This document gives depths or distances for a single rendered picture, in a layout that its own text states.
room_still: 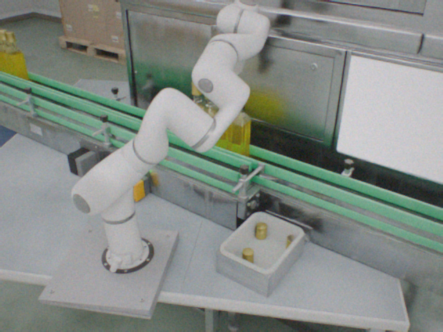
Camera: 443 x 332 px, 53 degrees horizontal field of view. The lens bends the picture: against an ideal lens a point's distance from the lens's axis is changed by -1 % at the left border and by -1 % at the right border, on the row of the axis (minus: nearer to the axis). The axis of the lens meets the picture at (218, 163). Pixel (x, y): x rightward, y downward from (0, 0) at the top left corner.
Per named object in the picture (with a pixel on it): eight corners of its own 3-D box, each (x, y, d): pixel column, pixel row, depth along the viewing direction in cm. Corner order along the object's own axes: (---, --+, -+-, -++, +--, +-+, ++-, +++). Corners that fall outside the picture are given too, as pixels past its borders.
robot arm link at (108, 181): (170, 155, 110) (130, 190, 98) (124, 191, 126) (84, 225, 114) (145, 125, 109) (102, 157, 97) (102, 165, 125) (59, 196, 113)
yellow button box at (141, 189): (150, 194, 164) (148, 177, 160) (136, 203, 159) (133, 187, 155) (136, 187, 168) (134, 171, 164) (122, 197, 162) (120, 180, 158)
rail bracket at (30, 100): (39, 117, 191) (32, 88, 184) (24, 123, 185) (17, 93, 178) (34, 115, 193) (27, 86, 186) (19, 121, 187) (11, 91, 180)
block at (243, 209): (261, 206, 147) (262, 189, 144) (246, 220, 141) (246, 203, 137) (252, 202, 149) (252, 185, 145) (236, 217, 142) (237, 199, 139)
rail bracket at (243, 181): (265, 186, 145) (267, 152, 138) (236, 211, 133) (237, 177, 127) (257, 182, 146) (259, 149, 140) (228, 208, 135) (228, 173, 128)
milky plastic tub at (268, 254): (304, 251, 138) (306, 229, 133) (267, 297, 122) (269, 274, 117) (255, 230, 146) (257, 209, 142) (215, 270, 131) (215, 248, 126)
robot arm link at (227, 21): (252, 18, 115) (217, 7, 116) (242, 54, 122) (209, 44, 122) (262, 1, 127) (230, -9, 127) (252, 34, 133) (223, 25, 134)
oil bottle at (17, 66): (32, 89, 216) (19, 31, 201) (21, 93, 212) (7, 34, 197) (25, 87, 219) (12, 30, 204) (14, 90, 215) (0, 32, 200)
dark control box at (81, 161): (99, 170, 178) (96, 152, 173) (83, 179, 172) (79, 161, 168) (85, 164, 182) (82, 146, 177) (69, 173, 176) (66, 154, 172)
